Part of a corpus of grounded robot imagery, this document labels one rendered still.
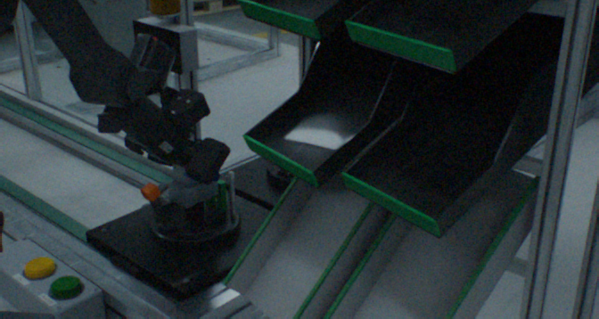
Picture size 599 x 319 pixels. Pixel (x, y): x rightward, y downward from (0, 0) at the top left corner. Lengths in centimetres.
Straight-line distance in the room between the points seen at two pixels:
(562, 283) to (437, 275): 47
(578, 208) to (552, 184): 76
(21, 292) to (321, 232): 44
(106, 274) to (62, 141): 59
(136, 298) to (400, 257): 37
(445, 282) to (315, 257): 17
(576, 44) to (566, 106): 6
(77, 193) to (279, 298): 61
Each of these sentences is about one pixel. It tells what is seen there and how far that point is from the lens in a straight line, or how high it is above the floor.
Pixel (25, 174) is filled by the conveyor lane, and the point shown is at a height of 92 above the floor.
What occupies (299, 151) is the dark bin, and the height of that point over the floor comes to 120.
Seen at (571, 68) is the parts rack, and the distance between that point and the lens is 70.
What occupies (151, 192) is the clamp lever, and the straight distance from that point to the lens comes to 103.
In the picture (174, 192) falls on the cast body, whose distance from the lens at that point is 108.
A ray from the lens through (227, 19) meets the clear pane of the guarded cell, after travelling 250.
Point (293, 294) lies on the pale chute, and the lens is 88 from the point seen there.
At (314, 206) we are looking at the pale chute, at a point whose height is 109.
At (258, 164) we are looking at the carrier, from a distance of 132.
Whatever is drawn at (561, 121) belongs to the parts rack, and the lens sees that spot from 72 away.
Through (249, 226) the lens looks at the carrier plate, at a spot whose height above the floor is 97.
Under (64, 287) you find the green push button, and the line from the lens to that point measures 103.
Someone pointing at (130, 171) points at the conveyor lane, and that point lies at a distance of 140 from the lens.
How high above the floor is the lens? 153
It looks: 24 degrees down
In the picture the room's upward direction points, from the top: straight up
